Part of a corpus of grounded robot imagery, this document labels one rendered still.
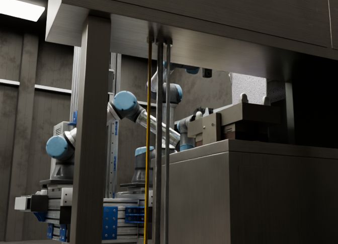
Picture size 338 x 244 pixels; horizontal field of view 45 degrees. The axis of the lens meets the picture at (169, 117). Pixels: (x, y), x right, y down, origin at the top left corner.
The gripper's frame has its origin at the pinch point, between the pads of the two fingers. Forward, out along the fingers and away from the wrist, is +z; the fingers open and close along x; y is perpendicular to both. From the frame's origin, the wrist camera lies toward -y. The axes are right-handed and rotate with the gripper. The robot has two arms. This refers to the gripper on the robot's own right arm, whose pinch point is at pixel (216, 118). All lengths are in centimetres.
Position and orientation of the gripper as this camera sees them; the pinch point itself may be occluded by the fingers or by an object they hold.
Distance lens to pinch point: 190.8
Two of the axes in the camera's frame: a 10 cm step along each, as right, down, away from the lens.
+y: 0.1, -9.8, 2.1
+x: 9.1, 1.0, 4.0
